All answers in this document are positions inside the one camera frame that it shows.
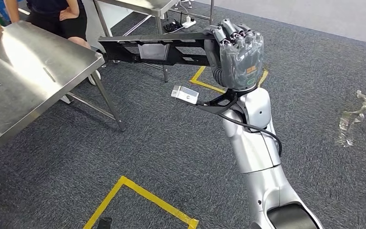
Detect person's left hand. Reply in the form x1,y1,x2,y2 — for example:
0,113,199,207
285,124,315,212
59,9,80,22

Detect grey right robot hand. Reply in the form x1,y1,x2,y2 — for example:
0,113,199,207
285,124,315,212
203,18,265,92

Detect long black plastic panel part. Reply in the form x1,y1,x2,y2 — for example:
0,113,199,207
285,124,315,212
98,32,217,67

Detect large steel workbench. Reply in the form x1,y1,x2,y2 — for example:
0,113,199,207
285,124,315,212
0,20,126,162

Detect person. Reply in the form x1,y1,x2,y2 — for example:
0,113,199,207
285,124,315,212
3,0,102,105

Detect white power strip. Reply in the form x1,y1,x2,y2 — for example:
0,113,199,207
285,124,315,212
182,16,197,29

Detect crumpled clear plastic wrap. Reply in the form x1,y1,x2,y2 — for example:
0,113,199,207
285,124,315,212
336,90,366,148

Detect black camera bracket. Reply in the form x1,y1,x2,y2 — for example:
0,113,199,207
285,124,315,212
195,89,239,115

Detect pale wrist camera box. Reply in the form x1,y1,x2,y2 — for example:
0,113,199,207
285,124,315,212
171,85,200,105

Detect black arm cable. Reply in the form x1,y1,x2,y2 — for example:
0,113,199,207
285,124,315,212
217,112,283,158

